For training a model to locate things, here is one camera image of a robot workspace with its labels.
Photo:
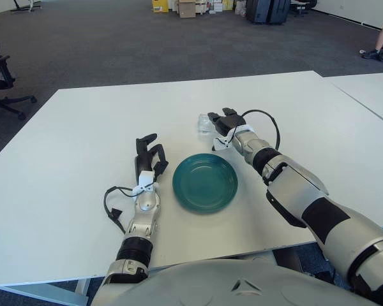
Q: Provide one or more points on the green round plate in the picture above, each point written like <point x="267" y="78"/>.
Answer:
<point x="204" y="185"/>

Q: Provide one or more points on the clear glass cup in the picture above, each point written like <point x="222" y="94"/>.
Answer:
<point x="204" y="126"/>

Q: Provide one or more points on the yellow box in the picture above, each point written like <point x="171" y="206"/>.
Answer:
<point x="160" y="6"/>

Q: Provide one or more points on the dark blue hard case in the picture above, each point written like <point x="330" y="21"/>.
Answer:
<point x="257" y="11"/>

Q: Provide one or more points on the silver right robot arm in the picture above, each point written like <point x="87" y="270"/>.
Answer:
<point x="306" y="197"/>

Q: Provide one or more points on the stack of white boxes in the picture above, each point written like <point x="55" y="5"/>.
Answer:
<point x="215" y="5"/>

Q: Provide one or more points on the white plastic bag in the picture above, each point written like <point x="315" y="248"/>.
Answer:
<point x="241" y="8"/>

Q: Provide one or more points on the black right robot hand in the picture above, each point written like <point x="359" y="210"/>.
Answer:
<point x="229" y="122"/>

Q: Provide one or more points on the grey robot torso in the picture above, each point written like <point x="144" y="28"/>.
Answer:
<point x="210" y="287"/>

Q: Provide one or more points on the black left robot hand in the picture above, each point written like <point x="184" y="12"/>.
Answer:
<point x="143" y="159"/>

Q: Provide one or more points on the black hard case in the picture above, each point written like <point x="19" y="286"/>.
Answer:
<point x="279" y="12"/>

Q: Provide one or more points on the black empty office chair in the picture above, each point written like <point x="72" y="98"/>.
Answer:
<point x="3" y="76"/>

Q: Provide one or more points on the brown cardboard box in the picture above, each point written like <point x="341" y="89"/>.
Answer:
<point x="187" y="9"/>

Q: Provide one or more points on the white floor rack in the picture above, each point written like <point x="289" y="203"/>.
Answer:
<point x="28" y="4"/>

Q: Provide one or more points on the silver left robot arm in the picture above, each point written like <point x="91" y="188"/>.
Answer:
<point x="145" y="204"/>

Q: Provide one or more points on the seated person in shorts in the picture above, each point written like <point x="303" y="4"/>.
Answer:
<point x="381" y="36"/>

